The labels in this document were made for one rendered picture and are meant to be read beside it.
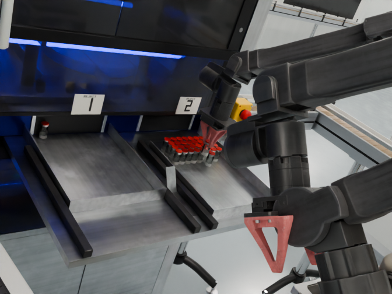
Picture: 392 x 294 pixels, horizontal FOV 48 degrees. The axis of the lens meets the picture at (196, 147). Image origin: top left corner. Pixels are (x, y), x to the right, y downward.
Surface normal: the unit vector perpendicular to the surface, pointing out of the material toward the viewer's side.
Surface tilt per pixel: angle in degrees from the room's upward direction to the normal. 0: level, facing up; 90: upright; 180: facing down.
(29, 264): 90
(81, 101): 90
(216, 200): 0
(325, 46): 76
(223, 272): 0
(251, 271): 0
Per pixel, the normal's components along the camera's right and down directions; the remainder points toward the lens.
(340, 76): -0.68, -0.04
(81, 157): 0.30, -0.85
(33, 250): 0.55, 0.53
